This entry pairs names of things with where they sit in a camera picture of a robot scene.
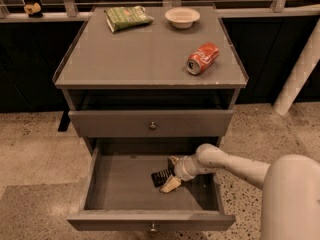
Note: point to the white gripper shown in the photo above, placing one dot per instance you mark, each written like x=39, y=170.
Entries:
x=181, y=169

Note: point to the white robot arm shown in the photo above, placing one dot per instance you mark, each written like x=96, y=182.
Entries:
x=290, y=188

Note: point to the brass top drawer knob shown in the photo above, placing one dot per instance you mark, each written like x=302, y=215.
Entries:
x=152, y=126

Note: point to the brass drawer knob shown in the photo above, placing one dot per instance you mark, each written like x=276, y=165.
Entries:
x=153, y=229
x=152, y=126

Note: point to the open grey middle drawer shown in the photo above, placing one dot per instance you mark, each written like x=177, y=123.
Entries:
x=120, y=196

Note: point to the brass middle drawer knob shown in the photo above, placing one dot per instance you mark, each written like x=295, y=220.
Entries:
x=153, y=229

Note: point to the grey drawer cabinet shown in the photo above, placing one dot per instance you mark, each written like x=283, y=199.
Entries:
x=145, y=69

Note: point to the closed grey top drawer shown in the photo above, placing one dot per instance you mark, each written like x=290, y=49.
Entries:
x=135, y=123

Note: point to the red soda can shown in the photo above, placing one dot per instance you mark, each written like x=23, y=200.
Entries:
x=202, y=58

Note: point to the white bowl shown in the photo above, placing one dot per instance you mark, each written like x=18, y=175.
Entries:
x=182, y=17

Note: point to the green chip bag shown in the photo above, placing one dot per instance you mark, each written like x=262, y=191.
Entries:
x=120, y=18

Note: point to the small yellow black object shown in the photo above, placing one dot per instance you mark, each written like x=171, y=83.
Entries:
x=33, y=9

